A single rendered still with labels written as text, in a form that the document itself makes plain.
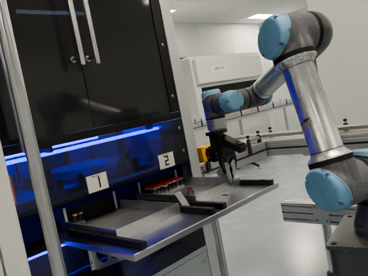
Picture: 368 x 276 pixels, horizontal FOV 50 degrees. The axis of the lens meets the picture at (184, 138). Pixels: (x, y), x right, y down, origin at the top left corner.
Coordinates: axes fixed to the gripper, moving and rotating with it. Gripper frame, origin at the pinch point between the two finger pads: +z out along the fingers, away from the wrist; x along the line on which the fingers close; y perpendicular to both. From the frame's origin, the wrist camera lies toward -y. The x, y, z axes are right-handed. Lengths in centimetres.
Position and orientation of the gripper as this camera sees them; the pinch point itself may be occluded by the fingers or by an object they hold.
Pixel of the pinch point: (232, 180)
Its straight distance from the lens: 154.1
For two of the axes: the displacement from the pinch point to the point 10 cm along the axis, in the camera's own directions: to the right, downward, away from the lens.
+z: 2.0, 9.8, 0.7
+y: -6.9, 0.9, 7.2
